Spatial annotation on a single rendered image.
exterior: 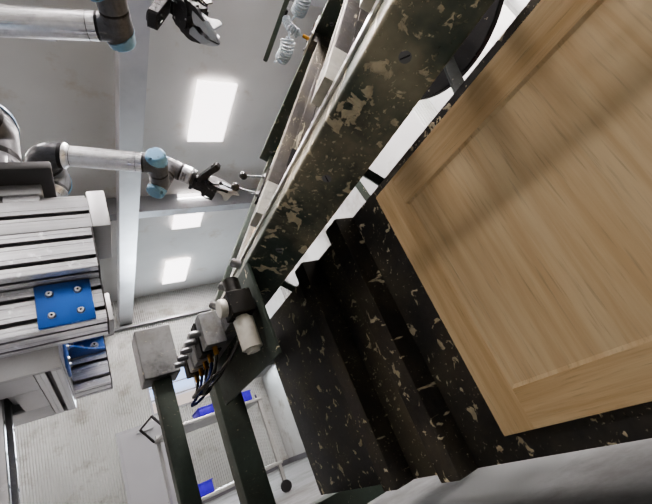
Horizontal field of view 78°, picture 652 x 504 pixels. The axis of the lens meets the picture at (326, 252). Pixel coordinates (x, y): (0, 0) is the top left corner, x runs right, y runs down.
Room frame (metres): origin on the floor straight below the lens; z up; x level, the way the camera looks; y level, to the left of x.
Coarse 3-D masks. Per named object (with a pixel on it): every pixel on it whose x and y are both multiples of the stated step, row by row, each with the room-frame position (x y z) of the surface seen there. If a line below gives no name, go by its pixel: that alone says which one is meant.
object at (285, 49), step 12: (288, 0) 1.14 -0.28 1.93; (300, 0) 1.10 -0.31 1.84; (300, 12) 1.14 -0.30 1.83; (276, 24) 1.22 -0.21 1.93; (276, 36) 1.27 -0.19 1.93; (288, 36) 1.23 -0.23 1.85; (288, 48) 1.26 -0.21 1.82; (264, 60) 1.36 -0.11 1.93; (276, 60) 1.31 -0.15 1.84; (288, 60) 1.31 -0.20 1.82
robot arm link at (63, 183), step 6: (54, 174) 1.12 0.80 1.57; (60, 174) 1.14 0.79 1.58; (66, 174) 1.17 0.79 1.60; (54, 180) 1.13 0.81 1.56; (60, 180) 1.15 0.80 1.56; (66, 180) 1.18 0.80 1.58; (60, 186) 1.15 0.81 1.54; (66, 186) 1.18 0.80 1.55; (60, 192) 1.17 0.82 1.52; (66, 192) 1.19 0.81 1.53
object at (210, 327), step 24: (240, 288) 0.90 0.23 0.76; (216, 312) 0.99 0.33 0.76; (240, 312) 0.88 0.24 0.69; (264, 312) 0.89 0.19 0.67; (192, 336) 0.96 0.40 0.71; (216, 336) 0.98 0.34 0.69; (240, 336) 0.89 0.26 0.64; (264, 336) 0.93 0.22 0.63; (192, 360) 1.11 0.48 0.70; (216, 360) 0.99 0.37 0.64; (240, 360) 1.09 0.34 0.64; (264, 360) 0.96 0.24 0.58; (240, 384) 1.14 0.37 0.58
